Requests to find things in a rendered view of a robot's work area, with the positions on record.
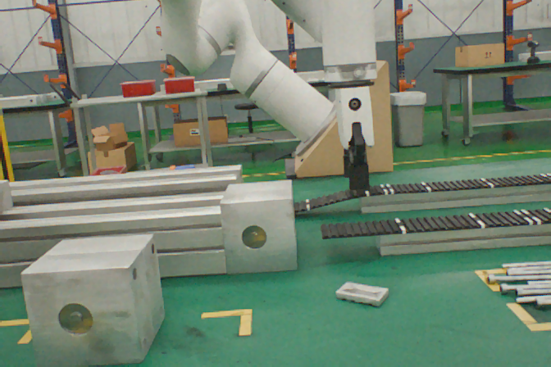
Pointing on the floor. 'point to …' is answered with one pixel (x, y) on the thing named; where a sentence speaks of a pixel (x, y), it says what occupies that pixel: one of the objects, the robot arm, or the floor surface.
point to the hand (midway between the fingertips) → (356, 175)
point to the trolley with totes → (131, 92)
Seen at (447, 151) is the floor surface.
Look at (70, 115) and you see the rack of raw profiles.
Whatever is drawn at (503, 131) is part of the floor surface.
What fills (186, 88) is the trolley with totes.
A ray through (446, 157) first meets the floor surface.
